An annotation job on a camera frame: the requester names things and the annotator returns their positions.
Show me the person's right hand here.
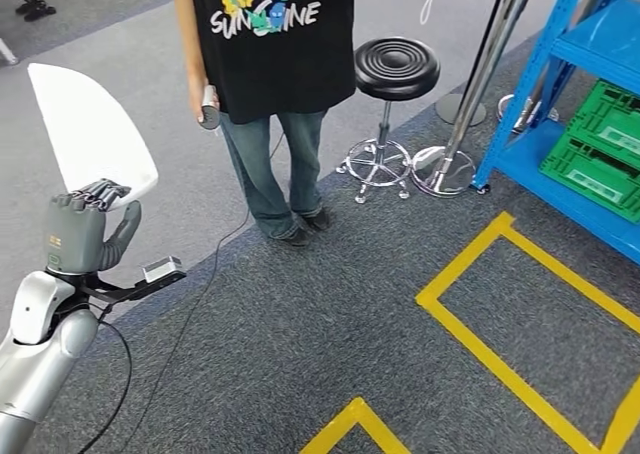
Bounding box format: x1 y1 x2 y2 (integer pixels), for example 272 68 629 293
187 71 214 124

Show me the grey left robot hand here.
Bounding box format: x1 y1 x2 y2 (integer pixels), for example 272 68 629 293
43 178 143 277

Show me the grey handheld controller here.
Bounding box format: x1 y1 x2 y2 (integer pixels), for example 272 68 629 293
198 84 222 132

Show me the white curved plastic part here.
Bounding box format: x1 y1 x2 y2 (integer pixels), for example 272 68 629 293
27 62 160 212

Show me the blue metal shelf rack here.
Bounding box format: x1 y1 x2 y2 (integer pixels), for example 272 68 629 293
472 0 640 267

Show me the person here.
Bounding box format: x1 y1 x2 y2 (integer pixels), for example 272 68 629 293
142 0 357 249

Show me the black stool chrome base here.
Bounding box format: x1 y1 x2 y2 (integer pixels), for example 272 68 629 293
336 36 442 206

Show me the green plastic crate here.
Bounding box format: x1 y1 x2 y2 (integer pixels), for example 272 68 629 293
566 79 640 169
538 131 640 226

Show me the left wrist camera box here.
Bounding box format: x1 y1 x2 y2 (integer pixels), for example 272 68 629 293
79 254 187 307

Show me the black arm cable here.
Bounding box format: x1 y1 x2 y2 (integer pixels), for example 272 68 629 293
75 303 134 454

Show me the black controller cable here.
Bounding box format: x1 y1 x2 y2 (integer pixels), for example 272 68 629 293
115 129 287 454

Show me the chrome stanchion post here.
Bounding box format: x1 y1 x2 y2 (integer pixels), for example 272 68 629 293
411 0 534 199
496 0 617 136

